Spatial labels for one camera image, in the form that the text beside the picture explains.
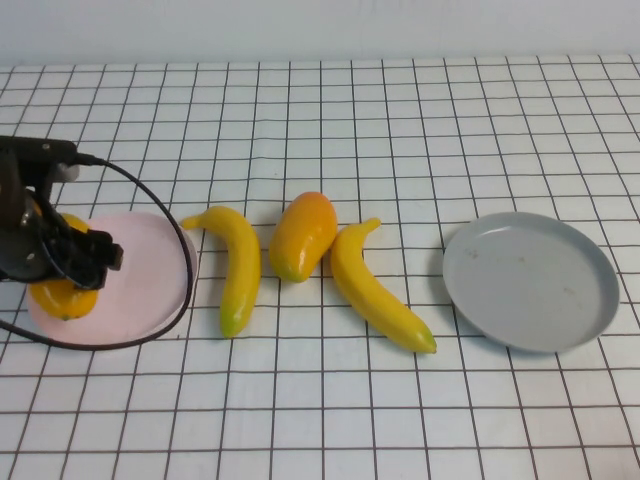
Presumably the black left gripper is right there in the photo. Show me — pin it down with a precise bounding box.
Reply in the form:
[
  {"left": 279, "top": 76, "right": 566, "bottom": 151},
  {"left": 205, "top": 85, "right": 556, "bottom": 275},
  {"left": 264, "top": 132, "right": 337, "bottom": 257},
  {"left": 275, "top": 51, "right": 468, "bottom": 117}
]
[{"left": 0, "top": 197, "right": 125, "bottom": 291}]

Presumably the pink round plate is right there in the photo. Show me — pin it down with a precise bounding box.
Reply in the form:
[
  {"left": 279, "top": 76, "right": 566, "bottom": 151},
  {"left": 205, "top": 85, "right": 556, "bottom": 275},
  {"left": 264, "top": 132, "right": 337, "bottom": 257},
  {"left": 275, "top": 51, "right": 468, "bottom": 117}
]
[{"left": 27, "top": 212, "right": 200, "bottom": 349}]

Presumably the plain yellow mango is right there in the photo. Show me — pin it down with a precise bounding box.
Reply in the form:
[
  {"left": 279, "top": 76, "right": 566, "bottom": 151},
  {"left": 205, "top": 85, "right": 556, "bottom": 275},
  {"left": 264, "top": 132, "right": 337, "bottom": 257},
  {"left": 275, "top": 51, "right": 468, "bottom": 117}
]
[{"left": 29, "top": 213, "right": 100, "bottom": 322}]

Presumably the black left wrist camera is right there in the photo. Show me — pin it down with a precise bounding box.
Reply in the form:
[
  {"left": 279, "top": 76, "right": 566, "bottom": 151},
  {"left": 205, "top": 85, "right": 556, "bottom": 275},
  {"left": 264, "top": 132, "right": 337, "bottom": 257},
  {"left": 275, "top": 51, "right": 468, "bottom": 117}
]
[{"left": 0, "top": 134, "right": 81, "bottom": 184}]

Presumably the yellow banana hooked stem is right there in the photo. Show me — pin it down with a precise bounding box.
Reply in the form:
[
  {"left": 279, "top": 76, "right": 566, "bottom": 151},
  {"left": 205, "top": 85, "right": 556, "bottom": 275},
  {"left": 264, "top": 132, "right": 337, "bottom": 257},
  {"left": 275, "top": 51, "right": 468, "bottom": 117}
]
[{"left": 179, "top": 205, "right": 263, "bottom": 340}]

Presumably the yellow banana straight stem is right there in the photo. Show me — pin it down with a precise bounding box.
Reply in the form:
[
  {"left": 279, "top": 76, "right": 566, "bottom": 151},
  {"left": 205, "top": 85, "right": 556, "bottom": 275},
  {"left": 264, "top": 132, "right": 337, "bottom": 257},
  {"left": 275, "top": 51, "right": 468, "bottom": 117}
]
[{"left": 329, "top": 217, "right": 437, "bottom": 355}]

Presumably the grey round plate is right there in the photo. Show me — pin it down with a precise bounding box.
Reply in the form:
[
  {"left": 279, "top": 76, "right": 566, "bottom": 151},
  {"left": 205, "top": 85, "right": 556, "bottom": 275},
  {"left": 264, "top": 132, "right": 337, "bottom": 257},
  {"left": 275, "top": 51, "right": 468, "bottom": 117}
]
[{"left": 441, "top": 211, "right": 621, "bottom": 354}]

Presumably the black left camera cable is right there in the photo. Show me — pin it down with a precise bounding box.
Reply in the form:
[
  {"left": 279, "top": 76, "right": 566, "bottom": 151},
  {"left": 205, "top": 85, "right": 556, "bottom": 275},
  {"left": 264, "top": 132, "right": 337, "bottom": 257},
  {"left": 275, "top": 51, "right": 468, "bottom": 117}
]
[{"left": 0, "top": 153, "right": 195, "bottom": 351}]

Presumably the orange-blushed mango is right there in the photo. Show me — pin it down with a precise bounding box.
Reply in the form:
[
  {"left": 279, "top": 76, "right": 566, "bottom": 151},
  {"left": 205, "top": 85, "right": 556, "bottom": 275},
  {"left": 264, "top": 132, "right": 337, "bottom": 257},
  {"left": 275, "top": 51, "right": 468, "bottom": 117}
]
[{"left": 268, "top": 192, "right": 339, "bottom": 284}]

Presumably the white grid-pattern tablecloth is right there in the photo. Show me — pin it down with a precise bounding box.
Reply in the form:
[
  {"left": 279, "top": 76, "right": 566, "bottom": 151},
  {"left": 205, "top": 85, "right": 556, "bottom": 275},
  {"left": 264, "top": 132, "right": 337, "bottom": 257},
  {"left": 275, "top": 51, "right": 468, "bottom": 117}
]
[{"left": 0, "top": 55, "right": 640, "bottom": 480}]

